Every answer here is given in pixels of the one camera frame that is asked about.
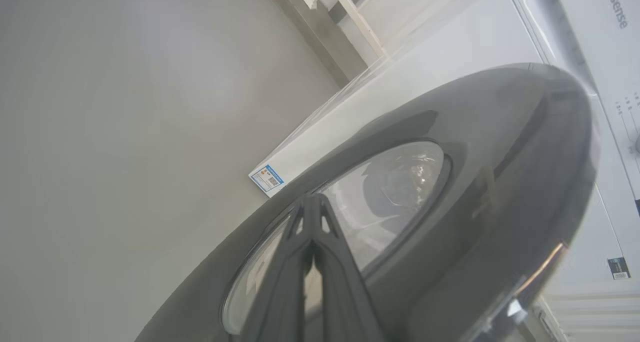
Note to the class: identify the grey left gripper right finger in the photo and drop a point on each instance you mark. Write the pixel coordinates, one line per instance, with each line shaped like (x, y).
(345, 302)

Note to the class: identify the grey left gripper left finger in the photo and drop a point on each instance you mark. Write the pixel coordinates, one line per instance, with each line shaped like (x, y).
(280, 292)

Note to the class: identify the grey round washing machine door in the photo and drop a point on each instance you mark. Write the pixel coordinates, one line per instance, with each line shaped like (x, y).
(500, 182)

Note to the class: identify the white front-load washing machine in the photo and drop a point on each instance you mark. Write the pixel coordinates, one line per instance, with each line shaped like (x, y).
(450, 42)

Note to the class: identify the blue energy label sticker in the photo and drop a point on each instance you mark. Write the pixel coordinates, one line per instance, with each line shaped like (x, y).
(266, 179)

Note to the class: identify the black sticker with QR code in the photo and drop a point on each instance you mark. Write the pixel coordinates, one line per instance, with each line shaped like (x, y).
(618, 268)

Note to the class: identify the white metal rack frame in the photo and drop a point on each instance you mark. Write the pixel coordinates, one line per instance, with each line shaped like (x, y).
(350, 12)

